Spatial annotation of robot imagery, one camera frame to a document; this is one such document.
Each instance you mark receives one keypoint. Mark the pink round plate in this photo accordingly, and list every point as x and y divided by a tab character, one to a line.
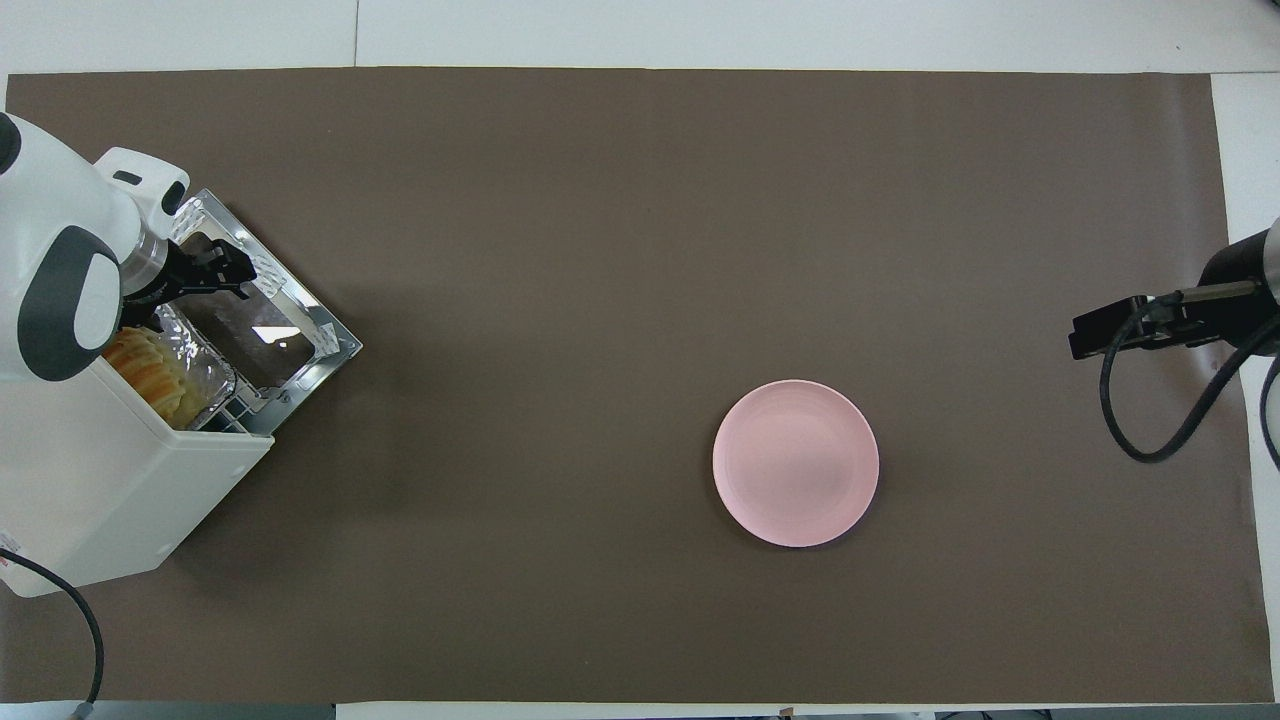
796	463

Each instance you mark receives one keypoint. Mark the white toaster oven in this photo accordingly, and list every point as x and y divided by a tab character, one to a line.
110	480

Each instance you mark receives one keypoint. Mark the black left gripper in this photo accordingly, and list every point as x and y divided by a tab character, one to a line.
190	272

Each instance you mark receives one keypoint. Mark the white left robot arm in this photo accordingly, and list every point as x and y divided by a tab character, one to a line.
60	200

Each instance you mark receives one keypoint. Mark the glass oven door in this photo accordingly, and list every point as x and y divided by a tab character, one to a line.
265	320

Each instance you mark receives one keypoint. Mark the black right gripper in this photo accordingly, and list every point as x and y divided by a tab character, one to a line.
1175	320

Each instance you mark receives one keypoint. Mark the golden sliced bread loaf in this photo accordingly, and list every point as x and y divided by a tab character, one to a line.
150	370

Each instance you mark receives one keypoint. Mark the aluminium foil tray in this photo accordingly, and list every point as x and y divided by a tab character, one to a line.
205	370

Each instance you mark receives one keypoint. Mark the brown table mat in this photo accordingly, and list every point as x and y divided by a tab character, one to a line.
600	250

